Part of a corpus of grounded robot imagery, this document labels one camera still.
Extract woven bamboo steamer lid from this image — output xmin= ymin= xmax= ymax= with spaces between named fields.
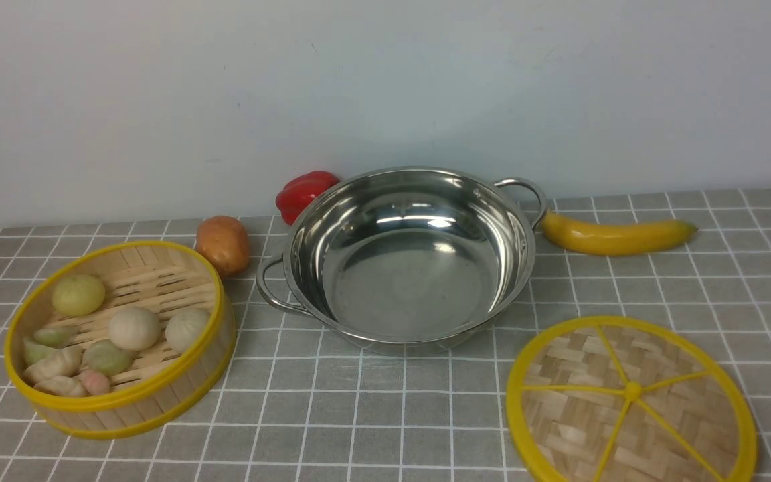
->
xmin=505 ymin=315 xmax=758 ymax=481

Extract bamboo steamer basket yellow rim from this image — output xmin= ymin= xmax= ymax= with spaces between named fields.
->
xmin=3 ymin=239 xmax=238 ymax=440

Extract stainless steel pot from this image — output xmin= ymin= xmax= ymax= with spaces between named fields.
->
xmin=255 ymin=167 xmax=548 ymax=357

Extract red bell pepper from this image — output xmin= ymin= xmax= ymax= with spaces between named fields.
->
xmin=275 ymin=171 xmax=340 ymax=226

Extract brown potato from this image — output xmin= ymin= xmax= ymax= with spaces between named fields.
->
xmin=195 ymin=216 xmax=250 ymax=278

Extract yellow banana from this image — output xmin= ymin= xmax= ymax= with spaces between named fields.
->
xmin=539 ymin=211 xmax=698 ymax=256

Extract pale green round bun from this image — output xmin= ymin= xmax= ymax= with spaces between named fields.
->
xmin=165 ymin=307 xmax=211 ymax=354

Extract white round bun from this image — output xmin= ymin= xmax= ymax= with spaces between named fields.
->
xmin=108 ymin=306 xmax=161 ymax=351

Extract green dumpling centre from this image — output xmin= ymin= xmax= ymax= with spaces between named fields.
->
xmin=82 ymin=339 xmax=138 ymax=376

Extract green dumpling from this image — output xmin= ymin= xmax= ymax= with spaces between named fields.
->
xmin=31 ymin=326 xmax=80 ymax=349
xmin=23 ymin=336 xmax=58 ymax=367
xmin=82 ymin=339 xmax=138 ymax=376

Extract yellow-green round bun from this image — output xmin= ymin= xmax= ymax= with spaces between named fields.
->
xmin=52 ymin=274 xmax=106 ymax=317

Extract pink dumpling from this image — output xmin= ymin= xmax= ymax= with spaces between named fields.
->
xmin=76 ymin=369 xmax=111 ymax=396

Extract white dumpling large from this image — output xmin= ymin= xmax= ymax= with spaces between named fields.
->
xmin=23 ymin=347 xmax=84 ymax=385

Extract green dumpling upper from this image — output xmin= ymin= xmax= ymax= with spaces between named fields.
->
xmin=31 ymin=326 xmax=80 ymax=349

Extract white dumpling small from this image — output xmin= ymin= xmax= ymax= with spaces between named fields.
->
xmin=33 ymin=376 xmax=88 ymax=398

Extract grey checked tablecloth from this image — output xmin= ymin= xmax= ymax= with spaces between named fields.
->
xmin=0 ymin=189 xmax=771 ymax=481

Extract green dumpling left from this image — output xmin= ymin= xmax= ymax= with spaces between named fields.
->
xmin=23 ymin=336 xmax=58 ymax=367

